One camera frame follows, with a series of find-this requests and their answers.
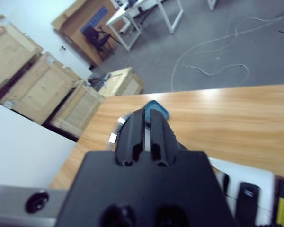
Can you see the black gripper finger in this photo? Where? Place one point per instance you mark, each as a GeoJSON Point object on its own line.
{"type": "Point", "coordinates": [162, 139]}
{"type": "Point", "coordinates": [130, 137]}

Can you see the white capsule coffee machine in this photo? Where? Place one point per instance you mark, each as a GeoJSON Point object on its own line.
{"type": "Point", "coordinates": [251, 172]}

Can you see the teal plastic tray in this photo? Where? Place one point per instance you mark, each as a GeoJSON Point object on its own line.
{"type": "Point", "coordinates": [156, 106]}

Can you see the wooden crate with red print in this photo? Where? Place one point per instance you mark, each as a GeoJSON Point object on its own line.
{"type": "Point", "coordinates": [123, 82]}

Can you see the wooden shipping crate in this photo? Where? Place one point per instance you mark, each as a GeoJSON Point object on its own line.
{"type": "Point", "coordinates": [9, 52]}
{"type": "Point", "coordinates": [80, 111]}
{"type": "Point", "coordinates": [42, 89]}

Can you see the dark grey tool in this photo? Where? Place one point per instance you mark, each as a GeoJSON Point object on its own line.
{"type": "Point", "coordinates": [98, 80]}

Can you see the black blue chair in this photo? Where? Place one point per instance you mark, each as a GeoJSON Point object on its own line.
{"type": "Point", "coordinates": [94, 37]}

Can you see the brown wooden board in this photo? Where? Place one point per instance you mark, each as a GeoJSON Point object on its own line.
{"type": "Point", "coordinates": [71, 26]}

